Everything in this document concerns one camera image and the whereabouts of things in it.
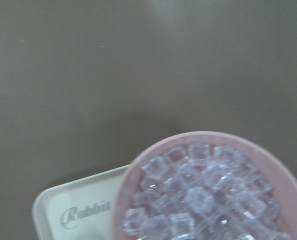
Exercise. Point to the beige plastic tray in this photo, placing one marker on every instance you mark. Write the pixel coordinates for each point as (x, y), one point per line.
(78, 210)

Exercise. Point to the clear ice cubes pile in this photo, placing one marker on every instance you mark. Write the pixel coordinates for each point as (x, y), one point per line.
(201, 191)

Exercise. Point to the pink bowl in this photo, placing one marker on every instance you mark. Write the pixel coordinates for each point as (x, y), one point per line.
(285, 184)

